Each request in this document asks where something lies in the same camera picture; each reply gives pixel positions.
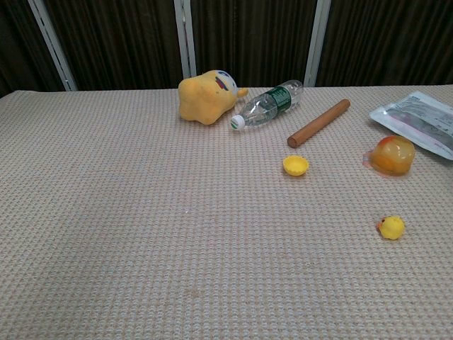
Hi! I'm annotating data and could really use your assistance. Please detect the small yellow rubber duck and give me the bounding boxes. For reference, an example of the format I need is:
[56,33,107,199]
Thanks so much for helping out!
[377,215,406,242]

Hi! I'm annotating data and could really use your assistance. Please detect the yellow plush toy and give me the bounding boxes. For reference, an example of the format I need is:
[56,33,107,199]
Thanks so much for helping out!
[177,69,249,125]

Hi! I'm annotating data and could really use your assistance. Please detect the small yellow fluted cup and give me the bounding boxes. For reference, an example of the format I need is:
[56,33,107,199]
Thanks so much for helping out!
[282,154,309,176]

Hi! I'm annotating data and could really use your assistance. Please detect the clear plastic water bottle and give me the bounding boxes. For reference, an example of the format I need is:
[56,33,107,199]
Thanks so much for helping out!
[231,79,305,132]

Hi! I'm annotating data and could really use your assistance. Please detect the woven beige tablecloth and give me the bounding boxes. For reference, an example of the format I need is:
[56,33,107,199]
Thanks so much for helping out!
[0,84,453,340]

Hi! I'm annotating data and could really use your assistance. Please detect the wooden rolling pin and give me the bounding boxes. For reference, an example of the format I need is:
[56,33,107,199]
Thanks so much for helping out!
[287,98,351,149]

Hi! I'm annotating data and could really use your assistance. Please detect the orange fruit jelly cup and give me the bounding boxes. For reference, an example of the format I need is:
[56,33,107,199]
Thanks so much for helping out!
[362,135,416,178]

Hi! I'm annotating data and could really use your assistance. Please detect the dark pleated curtain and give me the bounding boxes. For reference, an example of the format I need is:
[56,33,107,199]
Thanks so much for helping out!
[0,0,453,98]

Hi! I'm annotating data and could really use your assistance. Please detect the clear plastic packaged pouch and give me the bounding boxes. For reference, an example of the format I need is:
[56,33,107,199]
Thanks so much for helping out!
[368,90,453,162]

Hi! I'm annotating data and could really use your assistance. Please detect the white metal frame post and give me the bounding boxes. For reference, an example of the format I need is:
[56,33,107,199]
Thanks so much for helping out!
[28,0,79,92]
[173,0,197,79]
[304,0,332,87]

